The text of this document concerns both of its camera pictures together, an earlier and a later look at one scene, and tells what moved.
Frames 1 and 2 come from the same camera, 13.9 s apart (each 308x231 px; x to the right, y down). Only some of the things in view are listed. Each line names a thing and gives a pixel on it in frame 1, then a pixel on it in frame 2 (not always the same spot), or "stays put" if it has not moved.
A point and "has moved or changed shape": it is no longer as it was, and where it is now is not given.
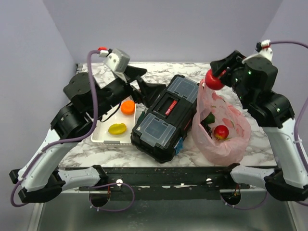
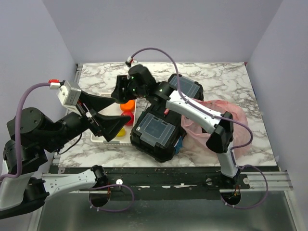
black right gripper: x=233 y=61 to x=122 y=82
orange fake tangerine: x=128 y=107 stays put
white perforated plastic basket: x=114 y=115 stays put
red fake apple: x=212 y=81 to x=130 y=113
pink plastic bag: x=220 y=134 has moved or changed shape
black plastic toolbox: x=167 y=118 stays put
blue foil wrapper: x=179 y=146 stays put
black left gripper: x=148 y=91 to x=110 y=125
